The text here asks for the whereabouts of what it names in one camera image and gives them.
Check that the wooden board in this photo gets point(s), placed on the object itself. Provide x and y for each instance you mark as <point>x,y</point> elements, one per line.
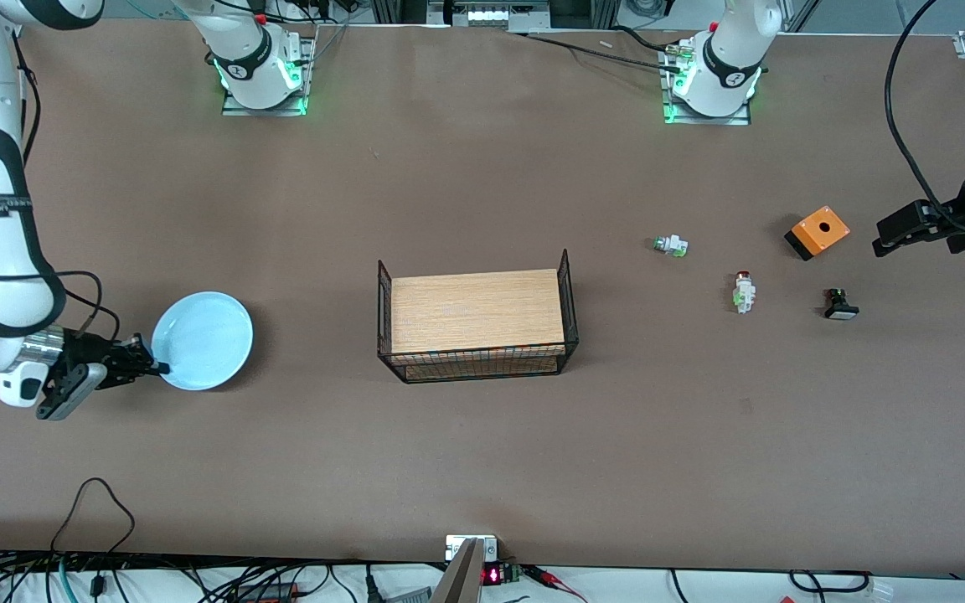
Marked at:
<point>474,310</point>

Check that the white lit device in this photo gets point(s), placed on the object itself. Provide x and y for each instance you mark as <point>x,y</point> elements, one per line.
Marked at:
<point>491,15</point>

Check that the red push button switch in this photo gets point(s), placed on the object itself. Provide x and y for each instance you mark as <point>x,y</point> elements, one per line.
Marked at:
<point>745,295</point>

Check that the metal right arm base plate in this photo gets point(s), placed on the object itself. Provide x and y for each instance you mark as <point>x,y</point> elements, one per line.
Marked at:
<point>239,110</point>

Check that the red digit display module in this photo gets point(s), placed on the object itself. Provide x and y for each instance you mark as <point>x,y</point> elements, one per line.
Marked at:
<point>492,575</point>

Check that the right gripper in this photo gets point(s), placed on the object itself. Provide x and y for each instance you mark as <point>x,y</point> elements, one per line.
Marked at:
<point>80,347</point>

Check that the white mounting bracket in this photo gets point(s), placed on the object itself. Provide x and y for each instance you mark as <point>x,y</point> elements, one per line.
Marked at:
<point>456,548</point>

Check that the red clip lead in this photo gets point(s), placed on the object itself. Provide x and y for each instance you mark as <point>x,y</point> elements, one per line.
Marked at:
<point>543,574</point>

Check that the orange button enclosure box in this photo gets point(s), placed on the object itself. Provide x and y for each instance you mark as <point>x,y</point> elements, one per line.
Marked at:
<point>819,230</point>

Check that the grey metal bar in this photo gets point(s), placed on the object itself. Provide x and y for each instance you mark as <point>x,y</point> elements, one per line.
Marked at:
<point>461,582</point>

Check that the black square push button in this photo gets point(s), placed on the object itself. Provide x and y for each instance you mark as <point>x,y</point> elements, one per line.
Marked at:
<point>840,307</point>

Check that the black power adapter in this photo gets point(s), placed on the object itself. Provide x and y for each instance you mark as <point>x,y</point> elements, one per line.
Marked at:
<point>269,592</point>

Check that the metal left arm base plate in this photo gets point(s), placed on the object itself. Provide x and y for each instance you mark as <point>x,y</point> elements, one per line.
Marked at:
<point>677,115</point>

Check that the green push button switch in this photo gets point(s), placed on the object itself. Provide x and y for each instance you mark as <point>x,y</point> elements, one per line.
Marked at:
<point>671,246</point>

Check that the light blue plate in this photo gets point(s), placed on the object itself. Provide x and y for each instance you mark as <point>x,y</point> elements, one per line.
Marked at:
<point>206,339</point>

